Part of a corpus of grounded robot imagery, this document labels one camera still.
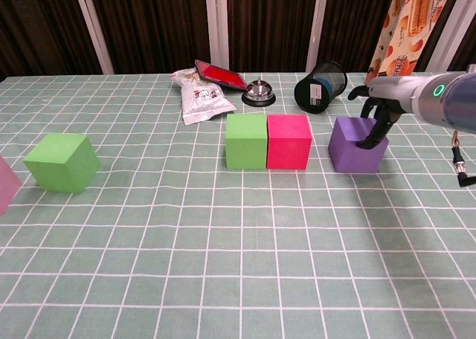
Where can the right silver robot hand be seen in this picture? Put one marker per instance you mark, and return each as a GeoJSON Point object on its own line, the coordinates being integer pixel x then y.
{"type": "Point", "coordinates": [394, 91]}

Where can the purple foam cube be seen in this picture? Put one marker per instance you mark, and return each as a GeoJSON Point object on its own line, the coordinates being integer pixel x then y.
{"type": "Point", "coordinates": [347, 153]}

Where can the magenta foam cube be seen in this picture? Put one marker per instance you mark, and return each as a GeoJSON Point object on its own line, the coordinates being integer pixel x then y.
{"type": "Point", "coordinates": [288, 145]}

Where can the green foam cube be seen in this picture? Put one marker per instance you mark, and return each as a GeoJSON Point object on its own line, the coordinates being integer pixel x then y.
{"type": "Point", "coordinates": [247, 145]}
{"type": "Point", "coordinates": [59, 164]}

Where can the orange biscuit box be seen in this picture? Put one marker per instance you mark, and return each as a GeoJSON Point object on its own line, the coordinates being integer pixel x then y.
{"type": "Point", "coordinates": [409, 26]}

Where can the blue roll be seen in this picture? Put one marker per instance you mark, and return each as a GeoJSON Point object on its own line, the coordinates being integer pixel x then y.
{"type": "Point", "coordinates": [326, 86]}

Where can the black mesh pen holder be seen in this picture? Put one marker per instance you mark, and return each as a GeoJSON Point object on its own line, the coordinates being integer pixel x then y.
{"type": "Point", "coordinates": [310, 93]}

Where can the silver call bell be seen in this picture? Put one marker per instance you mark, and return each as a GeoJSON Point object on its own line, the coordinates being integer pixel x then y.
{"type": "Point", "coordinates": [259, 91]}

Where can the red ink pad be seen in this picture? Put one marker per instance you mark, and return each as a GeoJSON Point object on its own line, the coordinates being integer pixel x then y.
{"type": "Point", "coordinates": [221, 75]}

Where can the white snack bag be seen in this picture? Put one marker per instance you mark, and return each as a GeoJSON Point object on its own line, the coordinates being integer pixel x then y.
{"type": "Point", "coordinates": [201, 101]}

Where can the green checkered tablecloth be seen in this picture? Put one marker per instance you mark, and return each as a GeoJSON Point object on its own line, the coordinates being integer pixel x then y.
{"type": "Point", "coordinates": [238, 261]}

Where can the dark pleated curtain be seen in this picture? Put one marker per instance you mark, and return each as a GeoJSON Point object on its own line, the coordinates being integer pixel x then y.
{"type": "Point", "coordinates": [156, 26]}

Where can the light pink foam cube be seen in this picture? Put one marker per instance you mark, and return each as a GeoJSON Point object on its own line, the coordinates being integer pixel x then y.
{"type": "Point", "coordinates": [7, 186]}

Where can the white frame post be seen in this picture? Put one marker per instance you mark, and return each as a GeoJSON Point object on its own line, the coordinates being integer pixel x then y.
{"type": "Point", "coordinates": [215, 26]}
{"type": "Point", "coordinates": [93, 26]}
{"type": "Point", "coordinates": [455, 26]}
{"type": "Point", "coordinates": [318, 26]}

